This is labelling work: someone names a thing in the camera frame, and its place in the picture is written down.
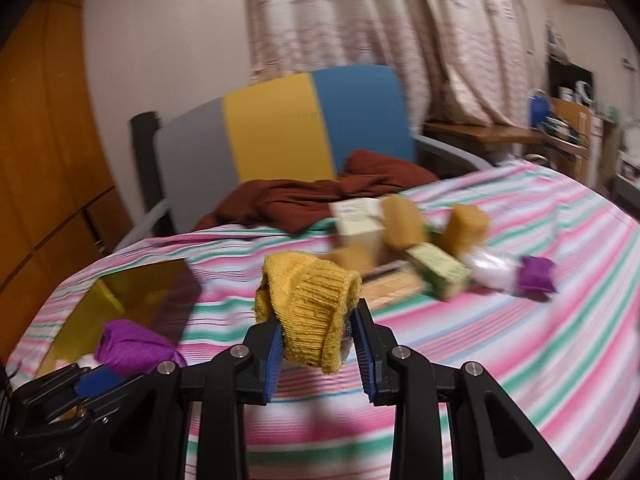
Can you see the grey yellow blue chair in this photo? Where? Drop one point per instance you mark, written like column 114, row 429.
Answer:
column 270, row 130

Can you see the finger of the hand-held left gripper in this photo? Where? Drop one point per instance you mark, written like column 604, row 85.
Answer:
column 97, row 382
column 105, row 404

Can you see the wooden desk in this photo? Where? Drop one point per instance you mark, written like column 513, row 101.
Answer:
column 480, row 132

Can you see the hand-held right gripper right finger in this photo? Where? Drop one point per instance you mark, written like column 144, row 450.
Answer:
column 366, row 365

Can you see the striped bed sheet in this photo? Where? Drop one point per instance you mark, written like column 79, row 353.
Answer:
column 500, row 360

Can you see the blue round object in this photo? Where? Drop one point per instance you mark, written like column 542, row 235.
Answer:
column 539, row 107

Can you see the patterned curtain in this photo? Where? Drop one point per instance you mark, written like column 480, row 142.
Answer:
column 475, row 35
column 325, row 15

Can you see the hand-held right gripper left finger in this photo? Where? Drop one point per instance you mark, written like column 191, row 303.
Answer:
column 270, row 365

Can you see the white round fan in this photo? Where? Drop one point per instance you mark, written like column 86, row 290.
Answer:
column 584, row 92

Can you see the mustard knitted sock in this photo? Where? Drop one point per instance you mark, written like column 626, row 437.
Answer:
column 310, row 300

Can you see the green snack packet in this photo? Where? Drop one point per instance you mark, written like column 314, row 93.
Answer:
column 392, row 290

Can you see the brown cloth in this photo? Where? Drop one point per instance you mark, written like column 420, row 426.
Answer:
column 280, row 200

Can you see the white sponge block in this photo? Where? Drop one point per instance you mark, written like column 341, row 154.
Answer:
column 490, row 267

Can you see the wooden wardrobe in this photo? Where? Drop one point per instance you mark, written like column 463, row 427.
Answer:
column 45, row 135

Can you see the yellow transparent storage box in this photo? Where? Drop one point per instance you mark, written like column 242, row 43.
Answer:
column 90, row 317

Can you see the cream cardboard box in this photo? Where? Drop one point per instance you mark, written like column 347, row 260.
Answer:
column 357, row 225

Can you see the green leaf print box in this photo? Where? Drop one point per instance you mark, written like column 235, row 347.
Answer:
column 440, row 270

